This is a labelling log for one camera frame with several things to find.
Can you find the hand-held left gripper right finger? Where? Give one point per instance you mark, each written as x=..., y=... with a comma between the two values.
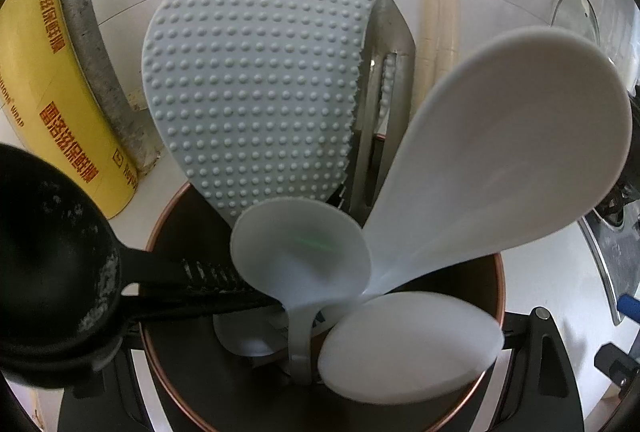
x=550, y=387

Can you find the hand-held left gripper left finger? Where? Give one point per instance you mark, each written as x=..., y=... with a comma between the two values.
x=90, y=407

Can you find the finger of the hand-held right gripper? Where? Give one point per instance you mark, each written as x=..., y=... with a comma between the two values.
x=629, y=303
x=617, y=362

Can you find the red cup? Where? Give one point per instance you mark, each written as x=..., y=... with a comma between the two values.
x=200, y=387

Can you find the white soup spoon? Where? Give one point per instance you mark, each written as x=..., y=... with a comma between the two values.
x=245, y=337
x=410, y=347
x=500, y=151

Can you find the large black ladle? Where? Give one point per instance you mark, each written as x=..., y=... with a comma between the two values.
x=45, y=262

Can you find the small black scoop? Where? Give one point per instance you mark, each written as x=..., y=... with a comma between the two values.
x=210, y=307

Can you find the thin white plastic spoon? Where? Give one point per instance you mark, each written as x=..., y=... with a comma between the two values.
x=300, y=252

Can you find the wooden chopsticks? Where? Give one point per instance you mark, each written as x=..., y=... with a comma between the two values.
x=440, y=11

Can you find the white dotted rice paddle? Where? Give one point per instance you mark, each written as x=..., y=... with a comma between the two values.
x=250, y=86

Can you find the stainless steel gas stove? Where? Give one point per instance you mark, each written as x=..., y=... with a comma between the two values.
x=600, y=252

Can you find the glass pot lid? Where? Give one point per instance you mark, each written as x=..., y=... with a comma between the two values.
x=575, y=11

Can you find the yellow cling wrap box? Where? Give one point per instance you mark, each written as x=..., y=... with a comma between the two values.
x=60, y=111

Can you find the grey pipe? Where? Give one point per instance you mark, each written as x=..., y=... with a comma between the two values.
x=95, y=51

